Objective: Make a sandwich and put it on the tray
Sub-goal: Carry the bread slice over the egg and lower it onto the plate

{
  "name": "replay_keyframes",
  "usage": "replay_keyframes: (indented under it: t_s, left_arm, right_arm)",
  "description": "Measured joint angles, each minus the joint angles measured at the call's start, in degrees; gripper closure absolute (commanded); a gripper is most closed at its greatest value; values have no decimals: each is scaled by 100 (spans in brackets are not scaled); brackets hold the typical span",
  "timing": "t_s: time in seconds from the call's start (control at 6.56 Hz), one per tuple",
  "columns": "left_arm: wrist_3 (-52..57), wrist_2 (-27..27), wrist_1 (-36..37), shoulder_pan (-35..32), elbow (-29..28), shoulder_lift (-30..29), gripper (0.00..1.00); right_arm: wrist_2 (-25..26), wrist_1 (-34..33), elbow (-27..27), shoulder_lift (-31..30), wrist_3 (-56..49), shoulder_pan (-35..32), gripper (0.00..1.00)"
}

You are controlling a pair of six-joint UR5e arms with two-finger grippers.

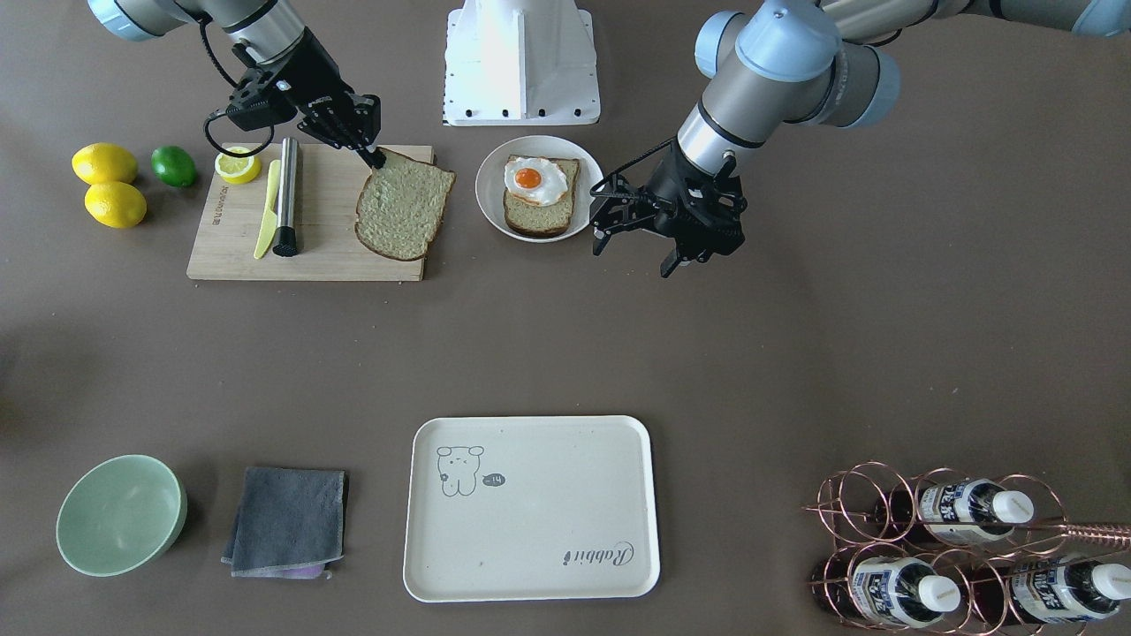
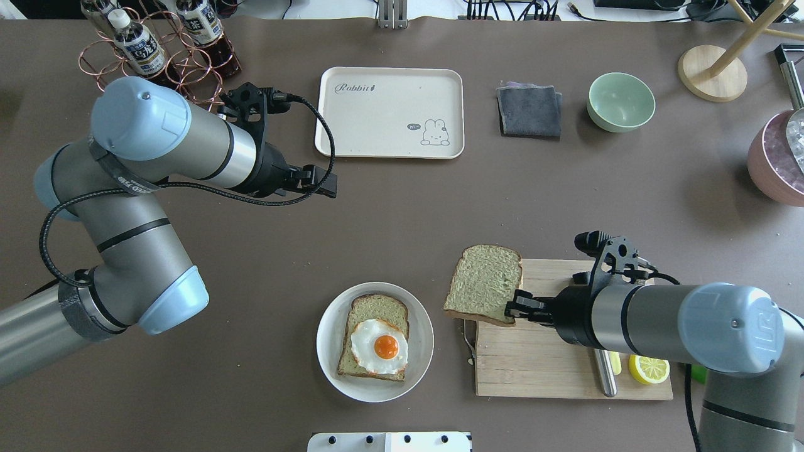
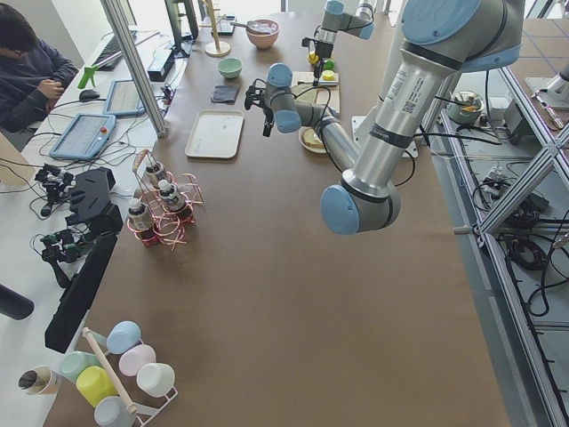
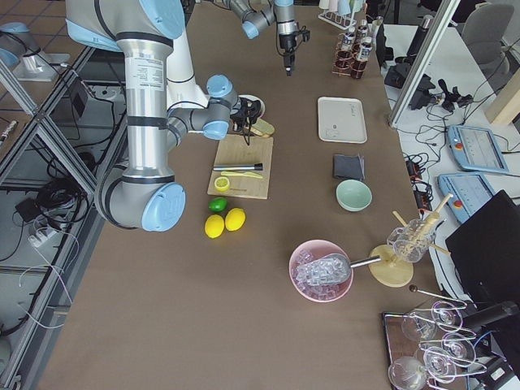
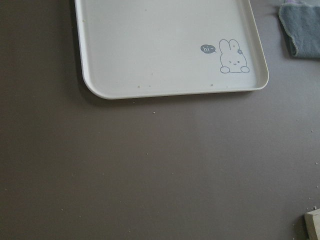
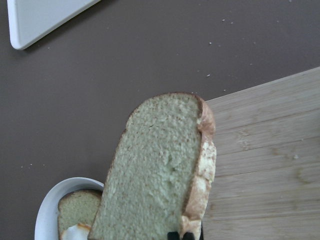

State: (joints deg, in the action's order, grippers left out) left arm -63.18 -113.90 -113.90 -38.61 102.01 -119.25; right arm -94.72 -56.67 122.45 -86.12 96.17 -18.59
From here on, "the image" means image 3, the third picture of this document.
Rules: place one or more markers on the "white cup rack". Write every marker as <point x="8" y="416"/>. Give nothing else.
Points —
<point x="145" y="408"/>

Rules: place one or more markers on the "paper coffee cup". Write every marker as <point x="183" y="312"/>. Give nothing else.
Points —
<point x="40" y="380"/>

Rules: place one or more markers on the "black monitor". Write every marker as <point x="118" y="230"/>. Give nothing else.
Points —
<point x="183" y="23"/>

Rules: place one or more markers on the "wooden cutting board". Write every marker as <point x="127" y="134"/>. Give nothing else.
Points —
<point x="329" y="91"/>

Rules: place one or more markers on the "bread slice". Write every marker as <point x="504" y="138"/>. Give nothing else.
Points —
<point x="305" y="92"/>
<point x="310" y="138"/>

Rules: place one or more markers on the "copper wire bottle rack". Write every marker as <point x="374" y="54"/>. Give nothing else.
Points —
<point x="168" y="228"/>

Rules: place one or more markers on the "mint green bowl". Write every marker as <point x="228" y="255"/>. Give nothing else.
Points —
<point x="230" y="68"/>

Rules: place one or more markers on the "tea bottle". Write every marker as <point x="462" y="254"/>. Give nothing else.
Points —
<point x="154" y="173"/>
<point x="174" y="202"/>
<point x="142" y="221"/>

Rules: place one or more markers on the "white cup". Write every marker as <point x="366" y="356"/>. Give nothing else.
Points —
<point x="156" y="379"/>

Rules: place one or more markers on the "wooden mug tree stand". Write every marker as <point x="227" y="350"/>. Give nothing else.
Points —
<point x="216" y="48"/>

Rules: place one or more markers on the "person in dark jacket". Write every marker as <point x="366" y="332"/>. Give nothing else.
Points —
<point x="33" y="74"/>

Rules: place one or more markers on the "pink bowl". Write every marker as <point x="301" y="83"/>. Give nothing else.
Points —
<point x="266" y="39"/>

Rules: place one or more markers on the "grey blue cup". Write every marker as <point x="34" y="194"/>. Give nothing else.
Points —
<point x="111" y="412"/>

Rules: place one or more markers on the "computer mouse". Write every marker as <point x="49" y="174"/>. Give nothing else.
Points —
<point x="88" y="95"/>

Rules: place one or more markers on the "pink cup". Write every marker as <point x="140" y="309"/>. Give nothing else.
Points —
<point x="133" y="360"/>

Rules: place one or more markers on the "cream rabbit tray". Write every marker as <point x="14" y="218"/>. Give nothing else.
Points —
<point x="215" y="134"/>

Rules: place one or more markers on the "black keyboard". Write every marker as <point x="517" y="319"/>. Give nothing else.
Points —
<point x="109" y="49"/>

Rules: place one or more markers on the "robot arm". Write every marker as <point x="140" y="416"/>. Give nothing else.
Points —
<point x="434" y="40"/>
<point x="336" y="20"/>

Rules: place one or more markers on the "mint green cup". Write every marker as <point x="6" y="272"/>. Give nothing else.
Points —
<point x="76" y="362"/>

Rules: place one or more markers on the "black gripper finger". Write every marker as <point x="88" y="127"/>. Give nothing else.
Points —
<point x="267" y="125"/>
<point x="316" y="73"/>

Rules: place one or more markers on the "white plate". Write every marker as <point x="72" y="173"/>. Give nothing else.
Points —
<point x="317" y="150"/>

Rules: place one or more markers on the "dark grey folded cloth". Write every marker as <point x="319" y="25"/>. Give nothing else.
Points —
<point x="225" y="94"/>

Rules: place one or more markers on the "aluminium frame post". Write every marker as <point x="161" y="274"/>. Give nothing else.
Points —
<point x="117" y="20"/>

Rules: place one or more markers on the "blue teach pendant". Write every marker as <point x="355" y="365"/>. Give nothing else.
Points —
<point x="84" y="137"/>
<point x="123" y="100"/>

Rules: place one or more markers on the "half lemon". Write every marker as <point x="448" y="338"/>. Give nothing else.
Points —
<point x="328" y="75"/>

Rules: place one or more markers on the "metal ice scoop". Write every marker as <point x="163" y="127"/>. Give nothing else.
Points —
<point x="255" y="27"/>

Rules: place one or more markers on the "light blue cup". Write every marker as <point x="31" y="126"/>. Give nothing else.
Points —
<point x="123" y="336"/>

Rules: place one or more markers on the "yellow cup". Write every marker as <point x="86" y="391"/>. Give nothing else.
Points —
<point x="94" y="385"/>

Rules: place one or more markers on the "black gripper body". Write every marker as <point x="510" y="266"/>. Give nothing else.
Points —
<point x="318" y="57"/>
<point x="268" y="114"/>

